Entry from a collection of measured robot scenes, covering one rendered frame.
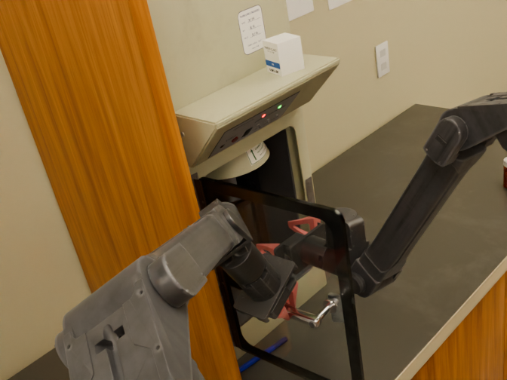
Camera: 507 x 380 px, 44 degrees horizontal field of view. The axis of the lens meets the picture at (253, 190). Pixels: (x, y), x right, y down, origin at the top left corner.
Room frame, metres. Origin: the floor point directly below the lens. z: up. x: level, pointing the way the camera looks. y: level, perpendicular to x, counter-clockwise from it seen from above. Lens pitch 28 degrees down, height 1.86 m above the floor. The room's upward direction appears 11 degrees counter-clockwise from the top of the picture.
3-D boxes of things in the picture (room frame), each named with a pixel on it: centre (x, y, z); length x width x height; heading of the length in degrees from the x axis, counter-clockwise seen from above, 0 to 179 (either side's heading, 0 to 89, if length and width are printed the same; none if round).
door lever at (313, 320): (0.81, -0.04, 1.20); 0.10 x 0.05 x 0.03; 45
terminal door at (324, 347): (0.88, -0.01, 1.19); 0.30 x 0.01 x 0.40; 45
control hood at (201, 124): (1.05, -0.05, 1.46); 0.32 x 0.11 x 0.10; 130
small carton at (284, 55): (1.10, -0.10, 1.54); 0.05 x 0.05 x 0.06; 25
